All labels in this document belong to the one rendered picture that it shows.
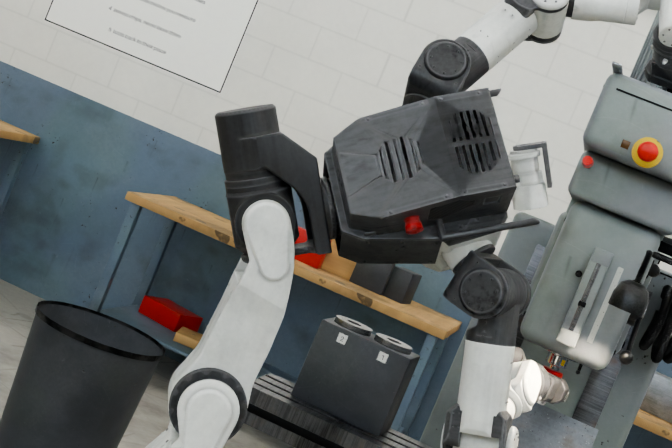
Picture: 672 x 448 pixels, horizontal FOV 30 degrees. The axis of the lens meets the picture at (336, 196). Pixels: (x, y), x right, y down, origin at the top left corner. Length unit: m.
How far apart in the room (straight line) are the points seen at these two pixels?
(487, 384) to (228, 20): 5.31
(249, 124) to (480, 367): 0.60
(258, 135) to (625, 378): 1.29
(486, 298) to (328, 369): 0.70
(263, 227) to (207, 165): 5.08
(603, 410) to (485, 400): 0.93
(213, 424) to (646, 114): 1.04
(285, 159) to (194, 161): 5.09
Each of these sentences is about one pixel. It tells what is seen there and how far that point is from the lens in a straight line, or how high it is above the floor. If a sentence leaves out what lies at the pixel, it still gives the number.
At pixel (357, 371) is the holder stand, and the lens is 2.80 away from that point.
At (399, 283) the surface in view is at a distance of 6.55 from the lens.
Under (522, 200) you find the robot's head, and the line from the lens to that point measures 2.39.
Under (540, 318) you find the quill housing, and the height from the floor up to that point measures 1.37.
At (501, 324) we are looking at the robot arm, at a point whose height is 1.36.
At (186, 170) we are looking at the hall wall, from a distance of 7.34.
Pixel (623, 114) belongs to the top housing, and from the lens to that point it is 2.56.
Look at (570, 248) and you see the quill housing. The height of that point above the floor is 1.53.
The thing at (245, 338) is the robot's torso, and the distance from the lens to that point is 2.30.
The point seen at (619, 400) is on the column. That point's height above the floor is 1.23.
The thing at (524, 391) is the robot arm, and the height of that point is 1.24.
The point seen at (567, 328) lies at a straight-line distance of 2.65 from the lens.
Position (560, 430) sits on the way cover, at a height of 1.10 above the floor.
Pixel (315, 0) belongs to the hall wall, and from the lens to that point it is 7.27.
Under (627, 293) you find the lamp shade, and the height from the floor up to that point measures 1.49.
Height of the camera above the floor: 1.55
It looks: 3 degrees down
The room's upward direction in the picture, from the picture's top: 23 degrees clockwise
